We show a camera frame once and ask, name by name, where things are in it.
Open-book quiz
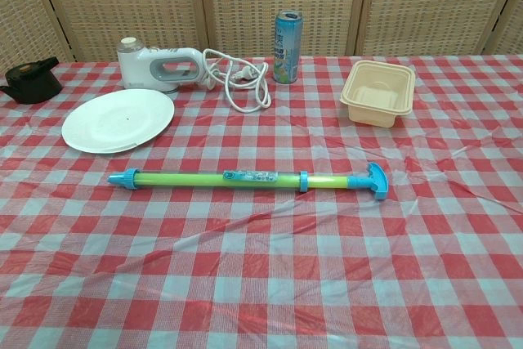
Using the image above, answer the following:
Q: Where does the white handheld garment steamer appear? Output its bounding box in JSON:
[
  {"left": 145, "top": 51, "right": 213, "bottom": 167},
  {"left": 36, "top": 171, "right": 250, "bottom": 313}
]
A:
[{"left": 116, "top": 36, "right": 203, "bottom": 101}]

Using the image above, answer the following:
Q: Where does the beige plastic food container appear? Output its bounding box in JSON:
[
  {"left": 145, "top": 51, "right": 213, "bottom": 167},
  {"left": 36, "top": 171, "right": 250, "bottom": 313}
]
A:
[{"left": 339, "top": 60, "right": 417, "bottom": 127}]

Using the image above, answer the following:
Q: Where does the green blue water pump toy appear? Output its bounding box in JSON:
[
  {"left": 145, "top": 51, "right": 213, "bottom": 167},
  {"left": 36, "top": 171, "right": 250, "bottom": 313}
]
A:
[{"left": 107, "top": 162, "right": 390, "bottom": 202}]

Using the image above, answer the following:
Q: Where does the red checkered tablecloth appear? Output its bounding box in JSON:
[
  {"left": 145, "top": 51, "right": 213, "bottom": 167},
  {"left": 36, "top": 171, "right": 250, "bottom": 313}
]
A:
[{"left": 0, "top": 53, "right": 523, "bottom": 349}]

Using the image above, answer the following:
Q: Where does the blue drink can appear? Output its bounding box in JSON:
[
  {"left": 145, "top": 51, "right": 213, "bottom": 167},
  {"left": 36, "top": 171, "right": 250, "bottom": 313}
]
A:
[{"left": 272, "top": 9, "right": 304, "bottom": 84}]

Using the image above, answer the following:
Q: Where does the white round plate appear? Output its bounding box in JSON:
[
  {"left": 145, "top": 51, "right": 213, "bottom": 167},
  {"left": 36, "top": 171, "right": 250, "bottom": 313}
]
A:
[{"left": 61, "top": 87, "right": 176, "bottom": 154}]

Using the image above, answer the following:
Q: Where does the black pot with spout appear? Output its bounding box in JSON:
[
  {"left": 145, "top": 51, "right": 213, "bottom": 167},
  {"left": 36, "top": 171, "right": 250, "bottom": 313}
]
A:
[{"left": 0, "top": 56, "right": 64, "bottom": 105}]

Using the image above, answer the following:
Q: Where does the white power cord with plug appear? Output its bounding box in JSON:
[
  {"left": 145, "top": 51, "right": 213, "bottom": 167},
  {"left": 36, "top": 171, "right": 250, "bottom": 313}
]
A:
[{"left": 201, "top": 48, "right": 272, "bottom": 114}]

